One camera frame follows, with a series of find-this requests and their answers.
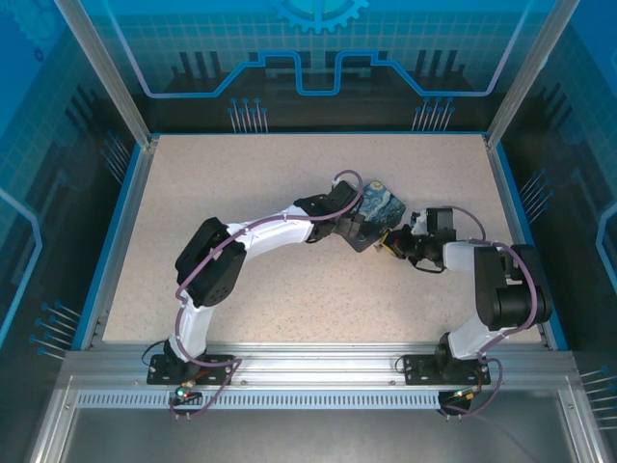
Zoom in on starry night print tin box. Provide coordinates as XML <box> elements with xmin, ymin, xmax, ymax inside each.
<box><xmin>346</xmin><ymin>178</ymin><xmax>406</xmax><ymax>253</ymax></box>

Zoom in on grey metal sheet panel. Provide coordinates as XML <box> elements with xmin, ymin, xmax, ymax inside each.
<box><xmin>60</xmin><ymin>408</ymin><xmax>568</xmax><ymax>463</ymax></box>

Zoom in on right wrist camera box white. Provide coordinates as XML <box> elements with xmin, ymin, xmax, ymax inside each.
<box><xmin>409</xmin><ymin>207</ymin><xmax>430</xmax><ymax>237</ymax></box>

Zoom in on aluminium table side rail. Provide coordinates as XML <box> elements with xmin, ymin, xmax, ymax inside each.
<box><xmin>484</xmin><ymin>134</ymin><xmax>570</xmax><ymax>351</ymax></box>
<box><xmin>79</xmin><ymin>137</ymin><xmax>160</xmax><ymax>351</ymax></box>

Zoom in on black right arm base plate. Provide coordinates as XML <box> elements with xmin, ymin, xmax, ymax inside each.
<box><xmin>402</xmin><ymin>354</ymin><xmax>493</xmax><ymax>386</ymax></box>

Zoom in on aluminium mounting rail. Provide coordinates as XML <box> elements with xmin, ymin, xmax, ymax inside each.
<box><xmin>62</xmin><ymin>342</ymin><xmax>579</xmax><ymax>387</ymax></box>

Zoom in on slotted grey cable duct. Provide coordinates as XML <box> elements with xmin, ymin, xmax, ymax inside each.
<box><xmin>75</xmin><ymin>391</ymin><xmax>443</xmax><ymax>411</ymax></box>

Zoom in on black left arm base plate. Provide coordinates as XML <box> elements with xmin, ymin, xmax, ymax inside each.
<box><xmin>147</xmin><ymin>354</ymin><xmax>236</xmax><ymax>387</ymax></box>

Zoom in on aluminium frame post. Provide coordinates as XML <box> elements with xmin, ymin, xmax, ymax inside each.
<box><xmin>484</xmin><ymin>0</ymin><xmax>582</xmax><ymax>149</ymax></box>
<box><xmin>52</xmin><ymin>0</ymin><xmax>160</xmax><ymax>149</ymax></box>

